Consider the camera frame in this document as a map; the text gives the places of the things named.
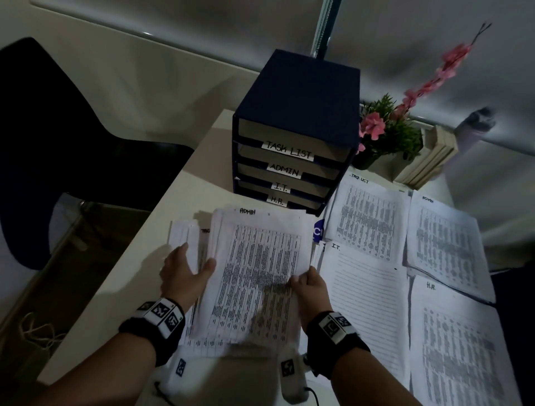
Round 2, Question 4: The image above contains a person's right hand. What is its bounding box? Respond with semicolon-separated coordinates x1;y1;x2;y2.
289;266;334;331

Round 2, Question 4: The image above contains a person's left hand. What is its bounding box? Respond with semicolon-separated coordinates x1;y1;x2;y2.
159;242;217;312

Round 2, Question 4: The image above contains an unsorted paper stack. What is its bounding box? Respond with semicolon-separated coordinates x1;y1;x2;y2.
167;205;319;361

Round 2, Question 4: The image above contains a navy blue drawer organizer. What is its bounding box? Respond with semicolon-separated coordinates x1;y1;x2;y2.
232;49;361;218

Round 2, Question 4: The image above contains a person's right forearm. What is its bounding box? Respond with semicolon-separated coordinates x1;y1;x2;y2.
330;347;423;406

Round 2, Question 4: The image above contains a person's left forearm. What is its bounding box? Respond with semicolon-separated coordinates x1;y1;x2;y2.
29;332;158;406

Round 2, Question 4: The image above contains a black right wristband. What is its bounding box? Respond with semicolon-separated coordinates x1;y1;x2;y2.
305;311;372;380

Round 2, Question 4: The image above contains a black wristband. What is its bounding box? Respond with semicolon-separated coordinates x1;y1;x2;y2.
305;311;372;380
118;297;186;368

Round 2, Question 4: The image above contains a black left wristband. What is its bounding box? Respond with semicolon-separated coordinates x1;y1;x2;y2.
118;297;186;368

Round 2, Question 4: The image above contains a black plant pot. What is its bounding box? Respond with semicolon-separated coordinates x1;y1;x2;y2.
352;149;380;171

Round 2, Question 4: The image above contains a green artificial plant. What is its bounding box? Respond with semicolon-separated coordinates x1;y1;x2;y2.
357;94;424;163

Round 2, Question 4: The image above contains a black chair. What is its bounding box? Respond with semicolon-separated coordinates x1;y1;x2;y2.
0;36;195;272

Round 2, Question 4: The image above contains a grey water bottle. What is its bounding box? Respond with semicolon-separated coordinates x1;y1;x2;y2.
453;107;497;153

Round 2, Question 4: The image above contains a tall pink blossom branch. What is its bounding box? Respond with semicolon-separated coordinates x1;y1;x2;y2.
390;21;493;123

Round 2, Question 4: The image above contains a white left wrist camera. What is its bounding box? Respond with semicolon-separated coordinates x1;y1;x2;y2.
163;355;189;392

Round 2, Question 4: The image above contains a grey metal frame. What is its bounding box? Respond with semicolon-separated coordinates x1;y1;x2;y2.
0;192;91;335

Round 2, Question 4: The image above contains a white cord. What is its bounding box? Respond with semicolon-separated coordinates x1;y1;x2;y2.
18;311;67;349

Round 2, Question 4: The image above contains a teal partition post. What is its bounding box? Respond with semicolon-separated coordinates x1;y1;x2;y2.
311;0;343;59

